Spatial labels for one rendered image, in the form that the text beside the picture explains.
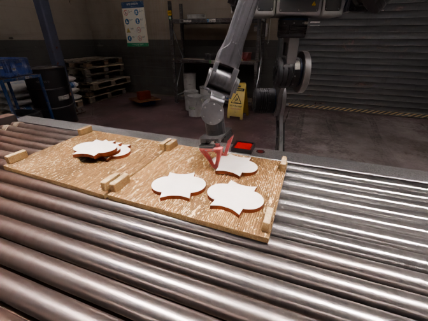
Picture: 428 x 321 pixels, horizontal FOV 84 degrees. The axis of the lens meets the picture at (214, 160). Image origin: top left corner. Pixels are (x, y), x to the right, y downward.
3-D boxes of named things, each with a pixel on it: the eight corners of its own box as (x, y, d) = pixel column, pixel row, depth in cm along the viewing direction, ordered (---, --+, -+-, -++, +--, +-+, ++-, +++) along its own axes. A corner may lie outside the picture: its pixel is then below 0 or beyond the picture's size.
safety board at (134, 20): (127, 46, 577) (120, 1, 536) (148, 46, 558) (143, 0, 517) (127, 46, 576) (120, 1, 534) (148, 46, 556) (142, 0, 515)
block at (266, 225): (265, 214, 54) (267, 204, 53) (274, 216, 53) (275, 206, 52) (260, 232, 49) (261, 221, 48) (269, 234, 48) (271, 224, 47)
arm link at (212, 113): (239, 78, 65) (209, 67, 64) (244, 83, 55) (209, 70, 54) (224, 118, 70) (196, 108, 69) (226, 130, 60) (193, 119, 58)
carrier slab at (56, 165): (92, 133, 104) (92, 129, 103) (174, 148, 90) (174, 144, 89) (4, 169, 75) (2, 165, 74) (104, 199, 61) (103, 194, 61)
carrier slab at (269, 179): (175, 147, 90) (175, 143, 90) (286, 166, 77) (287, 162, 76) (107, 199, 61) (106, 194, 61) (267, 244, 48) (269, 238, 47)
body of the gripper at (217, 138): (199, 144, 68) (195, 119, 65) (213, 132, 76) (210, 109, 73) (220, 145, 65) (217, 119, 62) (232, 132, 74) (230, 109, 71)
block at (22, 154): (25, 156, 80) (22, 148, 79) (29, 157, 80) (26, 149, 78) (6, 164, 75) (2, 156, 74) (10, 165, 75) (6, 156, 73)
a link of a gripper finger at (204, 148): (202, 171, 71) (197, 141, 67) (211, 160, 77) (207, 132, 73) (223, 172, 68) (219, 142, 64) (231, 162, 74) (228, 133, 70)
